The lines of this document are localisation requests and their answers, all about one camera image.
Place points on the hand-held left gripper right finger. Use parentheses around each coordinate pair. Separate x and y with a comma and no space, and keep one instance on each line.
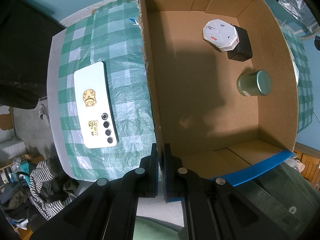
(167,180)

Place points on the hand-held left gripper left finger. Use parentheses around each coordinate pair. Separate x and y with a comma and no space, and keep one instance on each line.
(155,177)

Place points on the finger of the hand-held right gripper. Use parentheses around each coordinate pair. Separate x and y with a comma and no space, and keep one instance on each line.
(317,43)

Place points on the black power adapter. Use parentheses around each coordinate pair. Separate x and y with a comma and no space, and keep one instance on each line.
(242,47)

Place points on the green round tin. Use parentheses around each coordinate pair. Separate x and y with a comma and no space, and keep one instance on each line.
(253,83)

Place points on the blue-sided cardboard box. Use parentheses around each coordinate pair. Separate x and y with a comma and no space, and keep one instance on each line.
(200,105)

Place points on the white octagonal box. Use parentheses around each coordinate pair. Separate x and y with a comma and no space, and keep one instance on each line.
(220,33)

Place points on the green white checked tablecloth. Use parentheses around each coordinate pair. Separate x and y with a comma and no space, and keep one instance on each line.
(125,92)

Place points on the white smartphone with gold stickers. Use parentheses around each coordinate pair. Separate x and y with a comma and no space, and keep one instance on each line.
(96,105)

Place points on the grey striped cloth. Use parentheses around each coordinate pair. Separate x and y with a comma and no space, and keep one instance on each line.
(47,195)

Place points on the wooden slatted panel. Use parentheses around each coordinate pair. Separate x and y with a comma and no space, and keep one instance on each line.
(308,165)

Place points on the white slipper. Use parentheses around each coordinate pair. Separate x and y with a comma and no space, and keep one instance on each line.
(44,116)

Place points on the teal small box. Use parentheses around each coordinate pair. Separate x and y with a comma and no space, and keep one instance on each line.
(24,166)

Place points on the black hanging clothing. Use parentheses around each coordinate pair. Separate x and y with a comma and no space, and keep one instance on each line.
(22,62)

